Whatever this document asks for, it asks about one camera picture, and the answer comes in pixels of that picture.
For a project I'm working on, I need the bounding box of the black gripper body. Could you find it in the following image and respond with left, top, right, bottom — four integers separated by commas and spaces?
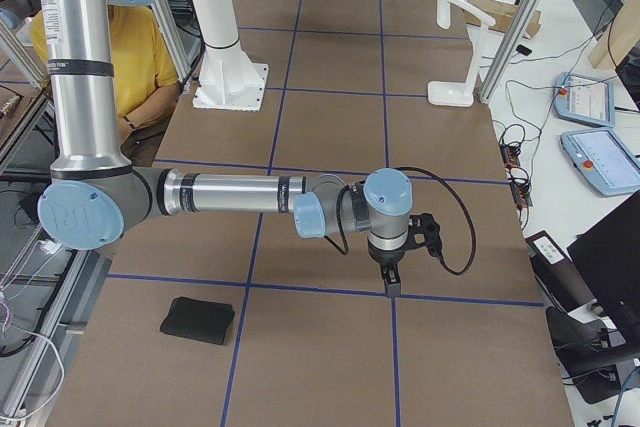
368, 243, 405, 278

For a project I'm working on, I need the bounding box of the white desk lamp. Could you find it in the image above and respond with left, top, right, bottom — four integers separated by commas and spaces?
426, 0, 497, 108

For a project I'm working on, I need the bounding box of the black mouse pad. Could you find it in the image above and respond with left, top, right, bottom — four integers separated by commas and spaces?
159, 297, 235, 345

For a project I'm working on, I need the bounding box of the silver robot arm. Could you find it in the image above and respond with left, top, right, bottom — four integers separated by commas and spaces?
38, 0, 413, 297

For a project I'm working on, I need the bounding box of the black power adapter box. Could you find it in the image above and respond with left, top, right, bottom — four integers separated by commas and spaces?
525, 231, 596, 312

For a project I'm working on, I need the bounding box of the orange black usb hub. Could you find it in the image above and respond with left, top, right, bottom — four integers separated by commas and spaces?
500, 145, 521, 168

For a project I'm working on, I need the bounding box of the black monitor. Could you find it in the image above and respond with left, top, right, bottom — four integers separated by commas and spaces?
568, 193, 639, 341

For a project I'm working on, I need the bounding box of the near blue teach pendant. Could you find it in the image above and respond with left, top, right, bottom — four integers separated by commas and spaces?
560, 127, 639, 197

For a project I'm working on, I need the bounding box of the blue teach pendant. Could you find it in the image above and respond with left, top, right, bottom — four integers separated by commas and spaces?
554, 71, 615, 127
560, 127, 639, 197

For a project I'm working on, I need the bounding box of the far blue teach pendant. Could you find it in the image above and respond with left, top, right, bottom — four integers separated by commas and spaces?
554, 71, 615, 127

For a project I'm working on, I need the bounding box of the small black square device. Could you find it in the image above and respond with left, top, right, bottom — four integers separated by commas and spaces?
516, 45, 532, 56

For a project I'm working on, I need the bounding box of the brown cardboard box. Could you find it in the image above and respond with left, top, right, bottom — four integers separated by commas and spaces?
468, 0, 541, 39

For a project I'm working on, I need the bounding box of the person in yellow shirt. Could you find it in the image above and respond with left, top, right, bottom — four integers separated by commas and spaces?
28, 2, 181, 158

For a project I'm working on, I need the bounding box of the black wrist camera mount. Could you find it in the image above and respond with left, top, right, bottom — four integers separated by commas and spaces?
403, 213, 444, 260

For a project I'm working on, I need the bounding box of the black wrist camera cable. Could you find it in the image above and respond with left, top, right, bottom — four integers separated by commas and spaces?
324, 167, 476, 277

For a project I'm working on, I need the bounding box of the aluminium frame post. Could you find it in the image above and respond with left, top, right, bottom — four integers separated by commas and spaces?
478, 0, 540, 104

